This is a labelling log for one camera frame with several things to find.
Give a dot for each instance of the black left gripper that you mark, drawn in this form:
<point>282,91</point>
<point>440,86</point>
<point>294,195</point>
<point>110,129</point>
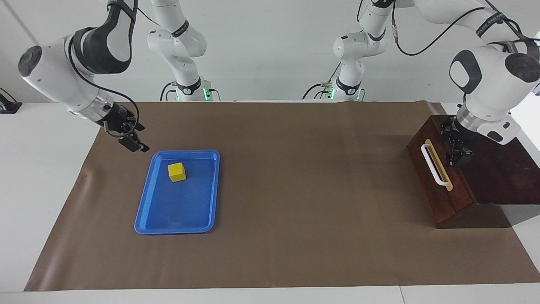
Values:
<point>453,131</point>

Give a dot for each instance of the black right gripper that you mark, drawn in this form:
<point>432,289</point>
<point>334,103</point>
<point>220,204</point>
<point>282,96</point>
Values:
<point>116,117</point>

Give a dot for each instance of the wooden drawer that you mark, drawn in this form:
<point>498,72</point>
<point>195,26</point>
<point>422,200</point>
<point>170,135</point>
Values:
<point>460,198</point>

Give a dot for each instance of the yellow cube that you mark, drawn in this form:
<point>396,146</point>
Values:
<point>177,173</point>

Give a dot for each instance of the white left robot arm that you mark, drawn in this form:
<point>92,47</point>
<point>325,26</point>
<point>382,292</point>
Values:
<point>493,76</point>

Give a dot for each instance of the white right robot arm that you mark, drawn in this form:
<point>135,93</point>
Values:
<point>63,71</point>

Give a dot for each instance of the dark wooden cabinet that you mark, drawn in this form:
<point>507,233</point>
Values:
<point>506,177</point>

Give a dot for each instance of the blue plastic tray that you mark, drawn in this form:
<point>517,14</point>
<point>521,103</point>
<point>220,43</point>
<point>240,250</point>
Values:
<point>177,207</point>

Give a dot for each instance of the black clamp stand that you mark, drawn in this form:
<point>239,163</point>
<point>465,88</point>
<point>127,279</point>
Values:
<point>536,90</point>

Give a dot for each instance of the black stand base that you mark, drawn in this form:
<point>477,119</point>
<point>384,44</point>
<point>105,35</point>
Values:
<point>8,105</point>

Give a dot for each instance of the brown table mat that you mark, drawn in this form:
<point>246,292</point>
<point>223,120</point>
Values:
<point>295,245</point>

